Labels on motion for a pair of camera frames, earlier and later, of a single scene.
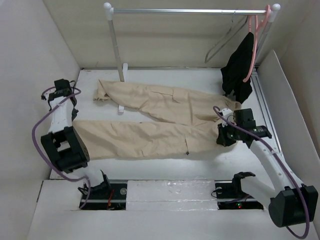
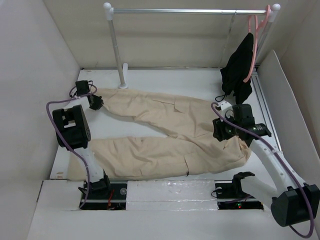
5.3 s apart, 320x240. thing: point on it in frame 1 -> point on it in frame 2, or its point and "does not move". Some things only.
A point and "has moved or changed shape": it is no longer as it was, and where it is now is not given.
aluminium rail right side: (263, 103) does not move
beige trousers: (190, 122) has moved or changed shape
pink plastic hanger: (257, 25) does not move
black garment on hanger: (236, 70) does not move
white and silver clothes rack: (123, 67) does not move
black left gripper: (74, 113) -> (99, 102)
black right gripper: (222, 139) -> (218, 131)
